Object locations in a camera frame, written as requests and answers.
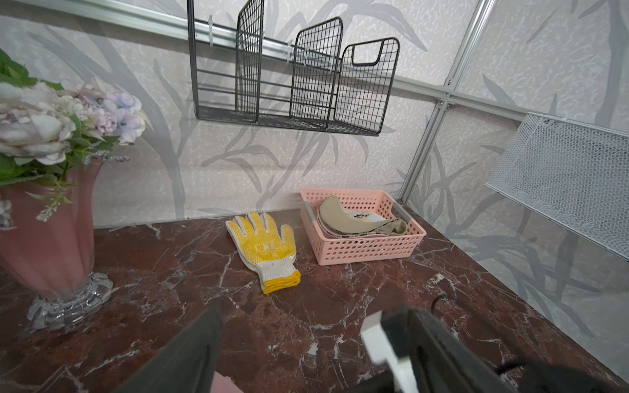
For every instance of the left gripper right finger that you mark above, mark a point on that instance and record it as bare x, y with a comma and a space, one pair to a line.
441, 363

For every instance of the pink plastic basket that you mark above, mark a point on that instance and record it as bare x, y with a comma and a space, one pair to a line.
339, 250

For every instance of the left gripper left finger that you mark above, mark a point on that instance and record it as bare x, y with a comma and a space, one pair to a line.
177, 358

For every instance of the pink baseball cap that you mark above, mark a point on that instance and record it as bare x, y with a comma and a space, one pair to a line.
222, 384

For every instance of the white mesh wall basket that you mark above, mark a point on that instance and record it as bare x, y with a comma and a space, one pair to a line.
573, 173

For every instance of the black wire wall basket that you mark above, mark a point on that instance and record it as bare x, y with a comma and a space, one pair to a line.
334, 89

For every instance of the beige baseball cap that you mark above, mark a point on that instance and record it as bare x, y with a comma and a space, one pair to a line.
338, 221

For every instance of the yellow white work glove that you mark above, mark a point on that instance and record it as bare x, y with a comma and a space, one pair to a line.
266, 249

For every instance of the pink glass vase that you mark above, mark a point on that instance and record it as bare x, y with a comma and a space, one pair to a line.
49, 248

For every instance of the purple white flower bouquet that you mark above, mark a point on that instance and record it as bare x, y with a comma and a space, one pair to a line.
48, 129

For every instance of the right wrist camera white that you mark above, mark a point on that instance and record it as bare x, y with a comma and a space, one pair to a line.
387, 342

